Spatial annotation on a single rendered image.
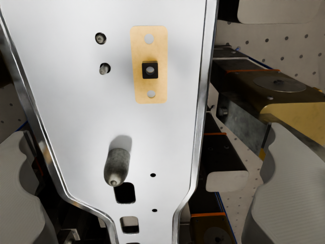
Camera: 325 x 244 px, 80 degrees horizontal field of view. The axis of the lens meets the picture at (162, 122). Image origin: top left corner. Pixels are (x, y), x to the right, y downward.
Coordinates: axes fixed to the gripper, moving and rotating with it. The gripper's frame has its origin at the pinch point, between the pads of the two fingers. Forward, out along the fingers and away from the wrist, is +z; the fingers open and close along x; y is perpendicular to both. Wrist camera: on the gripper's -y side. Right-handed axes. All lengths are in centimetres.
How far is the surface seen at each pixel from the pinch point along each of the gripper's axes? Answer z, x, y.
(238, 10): 13.5, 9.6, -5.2
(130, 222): 11.9, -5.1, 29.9
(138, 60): 11.1, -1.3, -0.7
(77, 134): 11.2, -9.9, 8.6
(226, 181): 11.9, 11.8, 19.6
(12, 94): 41, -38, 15
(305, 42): 41, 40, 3
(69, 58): 11.4, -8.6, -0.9
